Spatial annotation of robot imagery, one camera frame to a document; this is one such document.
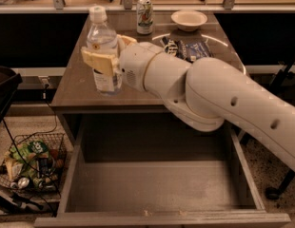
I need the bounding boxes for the white ceramic bowl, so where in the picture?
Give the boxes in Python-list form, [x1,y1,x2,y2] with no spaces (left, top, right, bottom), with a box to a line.
[171,9,207,31]

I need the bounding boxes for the black power cable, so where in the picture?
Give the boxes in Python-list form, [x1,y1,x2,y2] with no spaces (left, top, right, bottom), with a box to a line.
[0,83,62,217]

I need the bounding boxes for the white green soda can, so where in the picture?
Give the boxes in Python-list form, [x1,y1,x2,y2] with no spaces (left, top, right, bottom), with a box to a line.
[136,0,153,35]

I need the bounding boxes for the black office chair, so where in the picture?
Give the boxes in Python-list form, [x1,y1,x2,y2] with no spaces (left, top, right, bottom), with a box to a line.
[240,47,295,201]

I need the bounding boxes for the grey open drawer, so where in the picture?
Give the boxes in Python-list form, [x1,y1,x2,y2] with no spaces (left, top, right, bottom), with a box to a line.
[34,113,290,228]

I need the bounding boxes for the green snack bag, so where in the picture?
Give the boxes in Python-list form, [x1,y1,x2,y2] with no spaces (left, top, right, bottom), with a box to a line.
[10,140,52,179]

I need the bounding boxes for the clear plastic water bottle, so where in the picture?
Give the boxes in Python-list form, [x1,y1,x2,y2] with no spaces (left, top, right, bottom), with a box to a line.
[87,6,122,95]

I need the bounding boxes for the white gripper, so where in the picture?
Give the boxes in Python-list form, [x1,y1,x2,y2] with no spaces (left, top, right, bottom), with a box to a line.
[81,34,163,91]

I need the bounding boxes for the black bin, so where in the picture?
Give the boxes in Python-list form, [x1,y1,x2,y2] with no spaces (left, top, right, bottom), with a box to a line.
[0,66,22,123]

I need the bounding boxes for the blue chip bag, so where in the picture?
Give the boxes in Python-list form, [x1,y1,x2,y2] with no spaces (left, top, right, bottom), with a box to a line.
[160,36,212,63]

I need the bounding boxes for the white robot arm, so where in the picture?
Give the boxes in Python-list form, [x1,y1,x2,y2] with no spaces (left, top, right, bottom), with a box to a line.
[81,36,295,172]

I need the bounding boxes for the silver can in basket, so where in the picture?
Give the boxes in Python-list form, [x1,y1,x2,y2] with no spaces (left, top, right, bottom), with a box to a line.
[17,177,30,189]

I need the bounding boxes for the black wire basket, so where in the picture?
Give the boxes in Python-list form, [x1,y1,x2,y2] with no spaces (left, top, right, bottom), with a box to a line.
[0,133,67,193]

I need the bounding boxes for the grey cabinet table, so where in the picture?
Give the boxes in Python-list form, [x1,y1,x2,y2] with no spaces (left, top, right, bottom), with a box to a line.
[51,10,246,141]

